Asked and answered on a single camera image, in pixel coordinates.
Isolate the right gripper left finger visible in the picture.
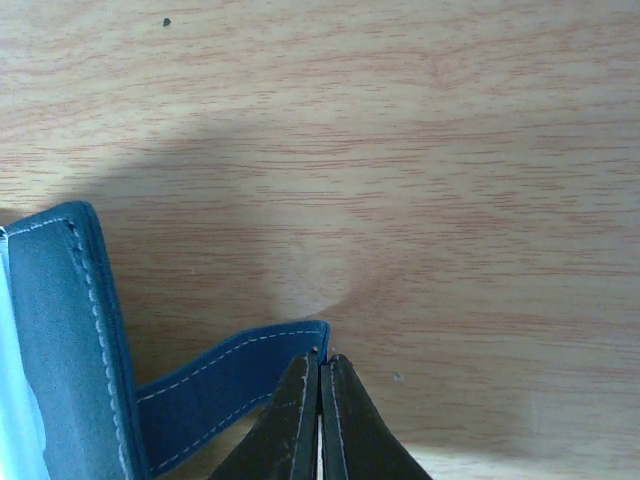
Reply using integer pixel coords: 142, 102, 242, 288
210, 351, 320, 480

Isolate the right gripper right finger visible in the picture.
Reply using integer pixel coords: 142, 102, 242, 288
320, 355, 430, 480

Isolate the dark blue card holder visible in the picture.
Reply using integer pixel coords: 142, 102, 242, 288
1, 201, 330, 479

